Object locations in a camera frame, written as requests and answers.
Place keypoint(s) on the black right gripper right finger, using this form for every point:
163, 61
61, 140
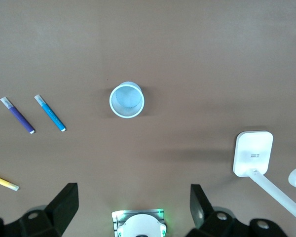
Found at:
212, 222

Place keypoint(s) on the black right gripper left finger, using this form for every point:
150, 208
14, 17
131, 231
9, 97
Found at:
56, 209

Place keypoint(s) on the yellow marker with clear cap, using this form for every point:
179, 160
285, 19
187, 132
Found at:
1, 182

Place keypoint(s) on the white round device green lights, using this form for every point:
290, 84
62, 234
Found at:
139, 224

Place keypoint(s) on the white stand with flat base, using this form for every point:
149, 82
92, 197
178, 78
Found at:
253, 153

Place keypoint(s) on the blue marker with clear cap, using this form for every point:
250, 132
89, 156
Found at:
51, 114

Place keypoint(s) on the purple marker with clear cap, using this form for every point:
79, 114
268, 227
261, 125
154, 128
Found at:
19, 117

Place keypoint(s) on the light blue plastic cup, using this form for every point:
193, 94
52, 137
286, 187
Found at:
127, 101

